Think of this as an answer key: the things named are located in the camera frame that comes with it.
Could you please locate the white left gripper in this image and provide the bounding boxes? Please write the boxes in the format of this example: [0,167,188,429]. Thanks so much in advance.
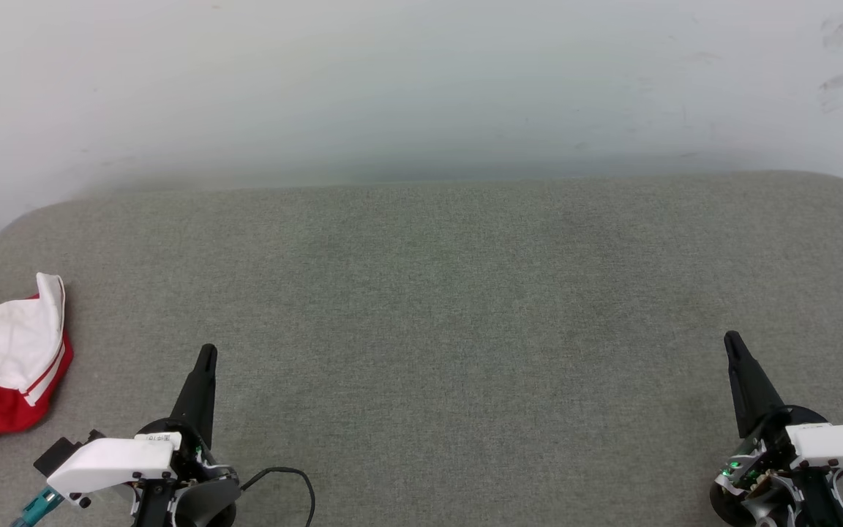
[46,343,241,527]

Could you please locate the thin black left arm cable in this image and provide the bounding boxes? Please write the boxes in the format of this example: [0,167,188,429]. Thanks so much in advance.
[240,466,317,527]

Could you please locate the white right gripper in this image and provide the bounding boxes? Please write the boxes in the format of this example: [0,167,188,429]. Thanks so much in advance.
[709,330,843,527]

